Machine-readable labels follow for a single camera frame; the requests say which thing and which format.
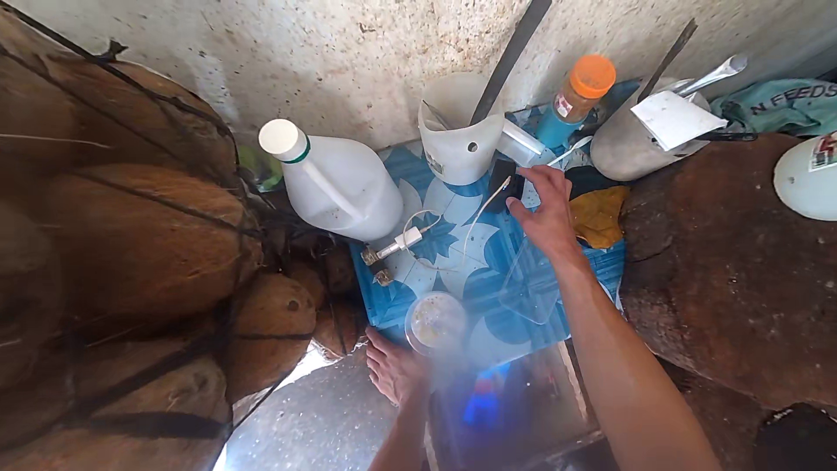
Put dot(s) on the person's left hand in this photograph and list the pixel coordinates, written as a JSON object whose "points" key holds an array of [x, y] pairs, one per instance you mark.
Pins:
{"points": [[400, 371]]}

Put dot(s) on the person's right hand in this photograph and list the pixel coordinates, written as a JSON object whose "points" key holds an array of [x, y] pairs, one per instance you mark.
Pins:
{"points": [[552, 216]]}

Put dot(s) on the person's right fingers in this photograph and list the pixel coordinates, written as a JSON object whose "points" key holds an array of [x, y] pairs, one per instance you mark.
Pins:
{"points": [[545, 178]]}

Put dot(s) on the person's right thumb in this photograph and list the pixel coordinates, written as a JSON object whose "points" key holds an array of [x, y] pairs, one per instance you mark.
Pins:
{"points": [[520, 211]]}

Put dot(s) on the person's left fingers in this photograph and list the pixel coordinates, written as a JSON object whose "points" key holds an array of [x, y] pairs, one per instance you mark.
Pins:
{"points": [[375, 356]]}

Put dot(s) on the black rectangular device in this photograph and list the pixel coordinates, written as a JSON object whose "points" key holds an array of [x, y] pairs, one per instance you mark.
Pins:
{"points": [[499, 189]]}

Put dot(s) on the person's right forearm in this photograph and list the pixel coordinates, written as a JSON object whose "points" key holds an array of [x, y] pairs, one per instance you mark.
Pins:
{"points": [[618, 353]]}

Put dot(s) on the person's left forearm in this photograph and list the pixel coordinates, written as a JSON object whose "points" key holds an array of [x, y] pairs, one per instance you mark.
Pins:
{"points": [[407, 437]]}

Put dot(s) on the white plastic spoon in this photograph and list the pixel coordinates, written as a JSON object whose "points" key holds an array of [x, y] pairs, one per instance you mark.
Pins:
{"points": [[570, 150]]}

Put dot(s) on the black cloth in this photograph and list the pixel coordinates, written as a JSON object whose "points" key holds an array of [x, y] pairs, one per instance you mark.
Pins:
{"points": [[584, 180]]}

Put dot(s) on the clear plastic box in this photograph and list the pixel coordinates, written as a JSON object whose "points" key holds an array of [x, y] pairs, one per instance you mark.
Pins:
{"points": [[520, 143]]}

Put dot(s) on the blue plastic cup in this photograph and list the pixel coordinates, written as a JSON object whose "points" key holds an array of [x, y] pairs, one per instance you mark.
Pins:
{"points": [[557, 128]]}

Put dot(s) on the mustard yellow cloth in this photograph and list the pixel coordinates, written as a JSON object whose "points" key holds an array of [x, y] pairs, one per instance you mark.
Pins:
{"points": [[597, 216]]}

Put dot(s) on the round clear food container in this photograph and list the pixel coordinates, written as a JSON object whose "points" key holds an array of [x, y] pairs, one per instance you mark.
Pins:
{"points": [[435, 320]]}

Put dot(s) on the large greyish white container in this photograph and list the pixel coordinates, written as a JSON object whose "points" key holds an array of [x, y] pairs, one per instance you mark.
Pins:
{"points": [[618, 147]]}

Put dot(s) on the blue patterned tablecloth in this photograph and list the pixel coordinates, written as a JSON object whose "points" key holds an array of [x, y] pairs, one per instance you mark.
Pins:
{"points": [[418, 288]]}

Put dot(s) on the small brown ended piece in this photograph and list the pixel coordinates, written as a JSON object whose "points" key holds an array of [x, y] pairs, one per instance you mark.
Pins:
{"points": [[379, 271]]}

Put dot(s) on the white cut plastic container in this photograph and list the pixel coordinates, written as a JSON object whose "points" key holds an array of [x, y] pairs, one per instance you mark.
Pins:
{"points": [[458, 147]]}

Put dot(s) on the jar with orange lid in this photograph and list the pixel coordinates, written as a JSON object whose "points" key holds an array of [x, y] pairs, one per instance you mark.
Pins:
{"points": [[586, 87]]}

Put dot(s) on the white plug adapter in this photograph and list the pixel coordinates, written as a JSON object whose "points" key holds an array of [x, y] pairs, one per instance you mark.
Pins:
{"points": [[408, 238]]}

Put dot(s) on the dark flat strip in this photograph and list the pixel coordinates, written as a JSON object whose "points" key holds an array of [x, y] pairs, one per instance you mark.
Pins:
{"points": [[511, 64]]}

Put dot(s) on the white folded card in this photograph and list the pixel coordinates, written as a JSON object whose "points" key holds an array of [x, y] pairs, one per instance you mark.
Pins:
{"points": [[675, 120]]}

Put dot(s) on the wood framed glass panel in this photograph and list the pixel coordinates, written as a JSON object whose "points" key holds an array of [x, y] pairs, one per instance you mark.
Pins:
{"points": [[529, 399]]}

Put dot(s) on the dark wooden stick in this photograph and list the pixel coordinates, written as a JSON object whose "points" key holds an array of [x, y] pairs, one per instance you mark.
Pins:
{"points": [[667, 61]]}

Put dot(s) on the white plastic jug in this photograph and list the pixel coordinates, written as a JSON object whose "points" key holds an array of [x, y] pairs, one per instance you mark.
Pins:
{"points": [[346, 186]]}

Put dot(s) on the large brown rounded block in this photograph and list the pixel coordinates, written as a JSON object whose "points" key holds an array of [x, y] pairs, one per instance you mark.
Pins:
{"points": [[713, 261]]}

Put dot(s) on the black framed glasses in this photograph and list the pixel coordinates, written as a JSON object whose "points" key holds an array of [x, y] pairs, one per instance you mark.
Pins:
{"points": [[733, 136]]}

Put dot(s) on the rolled white tube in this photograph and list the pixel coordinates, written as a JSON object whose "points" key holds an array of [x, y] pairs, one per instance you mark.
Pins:
{"points": [[718, 70]]}

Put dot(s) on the green plastic bag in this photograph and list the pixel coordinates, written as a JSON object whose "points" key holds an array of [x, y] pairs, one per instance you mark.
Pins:
{"points": [[259, 169]]}

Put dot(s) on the green printed sack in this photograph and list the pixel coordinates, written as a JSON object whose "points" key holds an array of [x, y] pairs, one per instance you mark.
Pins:
{"points": [[778, 106]]}

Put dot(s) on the pile of brown coconuts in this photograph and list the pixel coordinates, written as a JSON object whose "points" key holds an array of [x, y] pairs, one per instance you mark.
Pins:
{"points": [[157, 235]]}

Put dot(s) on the white round container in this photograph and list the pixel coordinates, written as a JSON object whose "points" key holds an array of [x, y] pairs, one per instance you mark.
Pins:
{"points": [[803, 184]]}

